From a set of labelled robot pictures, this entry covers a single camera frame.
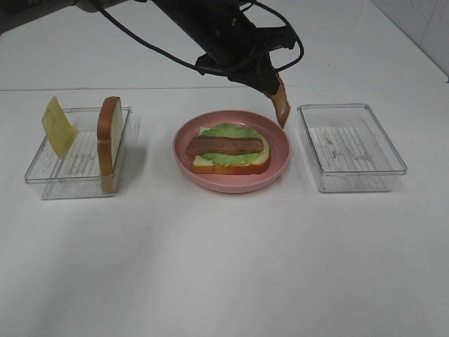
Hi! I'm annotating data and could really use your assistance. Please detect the left clear plastic tray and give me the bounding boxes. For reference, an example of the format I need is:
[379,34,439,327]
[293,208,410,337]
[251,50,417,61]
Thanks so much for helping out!
[25,106,139,200]

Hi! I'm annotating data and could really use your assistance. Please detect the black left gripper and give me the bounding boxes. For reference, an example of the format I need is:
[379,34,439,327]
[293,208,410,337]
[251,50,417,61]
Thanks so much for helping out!
[194,6,295,95]

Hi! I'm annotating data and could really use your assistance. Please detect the right clear plastic tray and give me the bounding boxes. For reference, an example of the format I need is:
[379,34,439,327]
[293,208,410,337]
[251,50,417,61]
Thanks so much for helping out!
[297,103,407,193]

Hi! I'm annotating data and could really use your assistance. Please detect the pink round plate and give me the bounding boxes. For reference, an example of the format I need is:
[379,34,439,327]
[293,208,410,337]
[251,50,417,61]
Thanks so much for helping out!
[173,110,292,193]

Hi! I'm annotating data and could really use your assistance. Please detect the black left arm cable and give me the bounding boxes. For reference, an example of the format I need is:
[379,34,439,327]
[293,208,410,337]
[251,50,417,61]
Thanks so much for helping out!
[89,0,304,73]

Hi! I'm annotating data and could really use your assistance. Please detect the bread slice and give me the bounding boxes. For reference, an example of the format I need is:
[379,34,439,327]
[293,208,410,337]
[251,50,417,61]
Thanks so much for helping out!
[97,96,123,194]
[185,123,270,175]

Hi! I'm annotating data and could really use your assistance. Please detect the bacon strip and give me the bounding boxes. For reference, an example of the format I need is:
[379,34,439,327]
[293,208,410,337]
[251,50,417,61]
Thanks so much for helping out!
[267,73,290,128]
[185,136,265,155]

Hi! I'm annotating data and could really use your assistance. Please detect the yellow cheese slice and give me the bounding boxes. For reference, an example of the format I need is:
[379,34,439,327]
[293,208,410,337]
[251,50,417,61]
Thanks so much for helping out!
[41,96,78,159]

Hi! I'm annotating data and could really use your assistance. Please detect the green lettuce leaf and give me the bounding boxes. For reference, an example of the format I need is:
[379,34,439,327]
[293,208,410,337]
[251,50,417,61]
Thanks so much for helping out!
[194,123,270,167]

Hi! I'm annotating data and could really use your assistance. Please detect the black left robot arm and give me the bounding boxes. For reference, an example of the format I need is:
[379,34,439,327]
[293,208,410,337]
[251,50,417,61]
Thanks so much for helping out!
[1,1,299,95]

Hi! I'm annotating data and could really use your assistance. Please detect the clear plastic tray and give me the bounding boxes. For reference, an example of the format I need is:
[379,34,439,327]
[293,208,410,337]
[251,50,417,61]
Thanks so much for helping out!
[25,106,139,200]
[297,103,407,193]

